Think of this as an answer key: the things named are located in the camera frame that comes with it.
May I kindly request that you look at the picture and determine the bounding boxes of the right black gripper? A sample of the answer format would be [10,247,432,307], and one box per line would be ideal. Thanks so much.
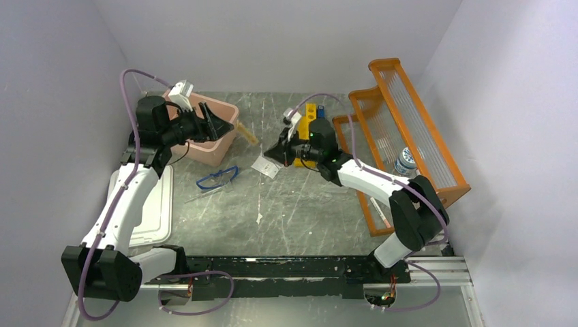
[264,126,322,167]

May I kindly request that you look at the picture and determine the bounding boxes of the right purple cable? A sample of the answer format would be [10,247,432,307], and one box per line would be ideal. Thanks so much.
[286,93,451,313]

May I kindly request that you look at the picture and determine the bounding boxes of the tan rubber tubing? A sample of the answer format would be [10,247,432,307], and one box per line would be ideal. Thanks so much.
[236,121,259,146]

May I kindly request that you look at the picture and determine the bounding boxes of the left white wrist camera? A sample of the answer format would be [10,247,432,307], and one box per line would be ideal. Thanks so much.
[168,80,194,110]

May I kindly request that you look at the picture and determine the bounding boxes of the white blue small jar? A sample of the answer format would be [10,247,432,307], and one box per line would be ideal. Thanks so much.
[394,147,417,176]

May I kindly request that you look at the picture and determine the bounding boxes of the white orange marker pen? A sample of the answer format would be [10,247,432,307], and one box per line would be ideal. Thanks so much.
[369,197,392,228]

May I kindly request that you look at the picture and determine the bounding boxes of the pink plastic bin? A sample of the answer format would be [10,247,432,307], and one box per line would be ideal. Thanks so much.
[171,93,239,167]

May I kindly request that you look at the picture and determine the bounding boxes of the blue safety glasses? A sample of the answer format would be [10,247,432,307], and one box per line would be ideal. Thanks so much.
[196,166,239,191]

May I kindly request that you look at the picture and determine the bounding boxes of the white plastic lid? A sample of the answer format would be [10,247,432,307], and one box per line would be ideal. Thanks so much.
[129,166,174,248]

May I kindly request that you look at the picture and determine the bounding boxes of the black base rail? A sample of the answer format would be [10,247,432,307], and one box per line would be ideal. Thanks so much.
[142,255,412,301]

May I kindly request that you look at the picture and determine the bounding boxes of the glass stirring rod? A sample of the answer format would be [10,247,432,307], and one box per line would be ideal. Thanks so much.
[184,187,232,204]

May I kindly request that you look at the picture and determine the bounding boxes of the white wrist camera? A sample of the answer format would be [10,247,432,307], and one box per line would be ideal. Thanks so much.
[168,80,194,110]
[284,108,302,140]

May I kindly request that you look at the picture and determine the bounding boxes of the orange wooden shelf rack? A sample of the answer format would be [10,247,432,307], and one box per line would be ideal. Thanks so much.
[333,57,472,238]

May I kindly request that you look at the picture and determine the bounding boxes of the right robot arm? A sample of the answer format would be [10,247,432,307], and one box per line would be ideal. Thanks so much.
[264,119,449,282]

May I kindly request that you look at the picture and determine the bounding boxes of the white paper packet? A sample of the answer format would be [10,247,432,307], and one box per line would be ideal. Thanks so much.
[251,156,280,179]

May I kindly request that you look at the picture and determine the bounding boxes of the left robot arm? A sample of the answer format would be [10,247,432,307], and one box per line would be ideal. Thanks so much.
[61,95,234,302]

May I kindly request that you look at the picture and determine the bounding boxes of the yellow test tube rack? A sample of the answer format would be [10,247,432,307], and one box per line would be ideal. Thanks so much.
[293,103,317,169]

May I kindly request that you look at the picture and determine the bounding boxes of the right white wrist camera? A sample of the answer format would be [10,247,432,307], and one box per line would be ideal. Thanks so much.
[284,108,302,140]

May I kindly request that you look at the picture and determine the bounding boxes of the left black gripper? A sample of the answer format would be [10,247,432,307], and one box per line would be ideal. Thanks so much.
[161,102,234,146]

